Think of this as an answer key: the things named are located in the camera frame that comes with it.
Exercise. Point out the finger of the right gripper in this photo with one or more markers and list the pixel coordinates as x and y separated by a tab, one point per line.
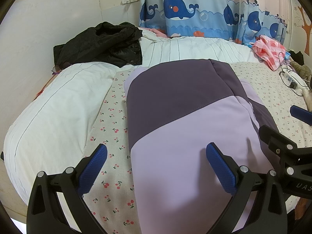
277	143
301	114

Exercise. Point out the whale print blue curtain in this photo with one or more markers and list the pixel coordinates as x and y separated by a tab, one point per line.
242	21

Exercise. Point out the pink checkered cloth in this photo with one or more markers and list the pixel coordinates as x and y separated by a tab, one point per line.
270	51

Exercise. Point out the black coat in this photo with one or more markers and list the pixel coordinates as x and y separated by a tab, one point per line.
297	57

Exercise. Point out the white power strip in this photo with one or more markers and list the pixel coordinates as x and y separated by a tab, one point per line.
292	80

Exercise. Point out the black garment on bed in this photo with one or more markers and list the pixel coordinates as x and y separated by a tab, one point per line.
114	44

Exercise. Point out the lilac and purple jacket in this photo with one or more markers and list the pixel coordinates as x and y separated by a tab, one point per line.
174	110

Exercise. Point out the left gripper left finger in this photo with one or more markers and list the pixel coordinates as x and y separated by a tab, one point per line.
45	214

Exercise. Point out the beige plush coat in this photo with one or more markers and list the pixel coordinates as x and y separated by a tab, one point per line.
305	73

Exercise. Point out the wardrobe with tree decal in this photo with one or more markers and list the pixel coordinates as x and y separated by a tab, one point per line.
301	30

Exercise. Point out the white striped duvet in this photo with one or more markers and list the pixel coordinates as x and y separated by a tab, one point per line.
85	104

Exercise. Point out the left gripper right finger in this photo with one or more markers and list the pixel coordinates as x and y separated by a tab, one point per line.
268	213

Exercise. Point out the right hand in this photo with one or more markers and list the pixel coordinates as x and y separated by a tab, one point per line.
303	213

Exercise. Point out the cherry print bed sheet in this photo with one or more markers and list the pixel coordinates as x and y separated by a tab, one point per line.
112	198

